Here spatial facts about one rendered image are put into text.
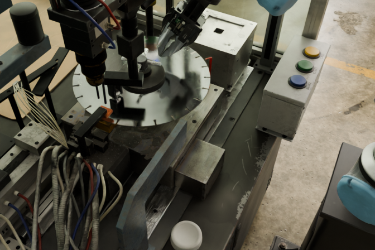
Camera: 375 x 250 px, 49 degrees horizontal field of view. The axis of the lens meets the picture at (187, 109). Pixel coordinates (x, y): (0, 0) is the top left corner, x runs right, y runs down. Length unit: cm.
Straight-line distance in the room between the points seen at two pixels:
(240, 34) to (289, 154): 101
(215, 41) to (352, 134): 129
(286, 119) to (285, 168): 97
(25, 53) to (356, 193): 74
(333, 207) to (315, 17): 53
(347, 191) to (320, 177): 121
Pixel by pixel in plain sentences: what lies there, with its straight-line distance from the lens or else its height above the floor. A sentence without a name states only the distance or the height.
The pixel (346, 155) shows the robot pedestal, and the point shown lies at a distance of 119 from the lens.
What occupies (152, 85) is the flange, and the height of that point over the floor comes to 96.
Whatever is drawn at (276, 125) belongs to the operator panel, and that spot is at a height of 79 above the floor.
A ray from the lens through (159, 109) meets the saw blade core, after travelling 93.
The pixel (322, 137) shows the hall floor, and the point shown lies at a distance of 226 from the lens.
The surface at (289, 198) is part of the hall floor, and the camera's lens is 198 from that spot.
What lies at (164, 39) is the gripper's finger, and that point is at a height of 102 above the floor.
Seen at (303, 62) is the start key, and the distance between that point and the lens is 117.
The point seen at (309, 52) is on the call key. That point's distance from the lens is 122.
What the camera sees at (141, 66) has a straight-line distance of 97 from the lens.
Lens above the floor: 161
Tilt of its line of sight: 45 degrees down
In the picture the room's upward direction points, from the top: 2 degrees clockwise
